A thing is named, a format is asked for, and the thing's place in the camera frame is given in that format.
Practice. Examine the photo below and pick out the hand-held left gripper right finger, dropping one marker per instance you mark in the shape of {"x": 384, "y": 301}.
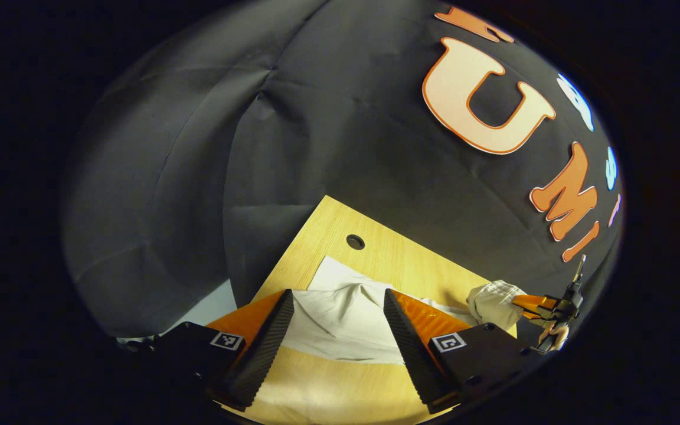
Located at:
{"x": 411, "y": 354}

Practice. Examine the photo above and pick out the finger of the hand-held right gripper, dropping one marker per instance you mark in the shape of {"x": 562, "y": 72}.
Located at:
{"x": 532, "y": 304}

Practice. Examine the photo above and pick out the black backdrop cloth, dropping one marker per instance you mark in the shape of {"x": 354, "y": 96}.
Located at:
{"x": 346, "y": 118}

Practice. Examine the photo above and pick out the white jeans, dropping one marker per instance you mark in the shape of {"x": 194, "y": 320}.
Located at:
{"x": 340, "y": 321}

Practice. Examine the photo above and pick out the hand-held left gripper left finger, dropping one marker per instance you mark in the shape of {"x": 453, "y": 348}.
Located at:
{"x": 266, "y": 348}

